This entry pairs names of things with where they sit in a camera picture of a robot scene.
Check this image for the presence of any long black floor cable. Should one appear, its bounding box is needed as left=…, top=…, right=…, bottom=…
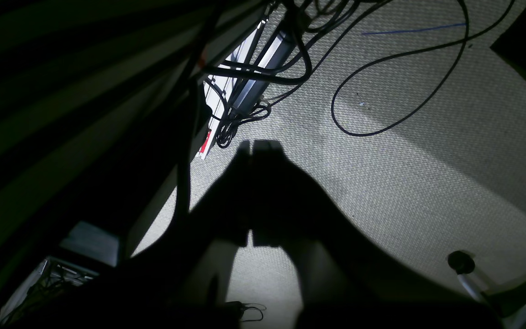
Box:
left=331, top=0, right=515, bottom=138

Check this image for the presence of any white power strip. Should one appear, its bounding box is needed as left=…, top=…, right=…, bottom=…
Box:
left=196, top=18, right=296, bottom=159

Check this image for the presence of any blue cable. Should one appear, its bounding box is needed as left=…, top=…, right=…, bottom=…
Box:
left=362, top=23, right=467, bottom=35

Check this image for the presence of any black table caster wheel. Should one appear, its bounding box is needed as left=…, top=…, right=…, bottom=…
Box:
left=447, top=250, right=475, bottom=275

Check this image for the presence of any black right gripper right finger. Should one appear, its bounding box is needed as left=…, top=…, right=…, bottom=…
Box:
left=251, top=140, right=501, bottom=329

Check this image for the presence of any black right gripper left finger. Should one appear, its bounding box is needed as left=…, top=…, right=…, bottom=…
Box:
left=108, top=141, right=250, bottom=329

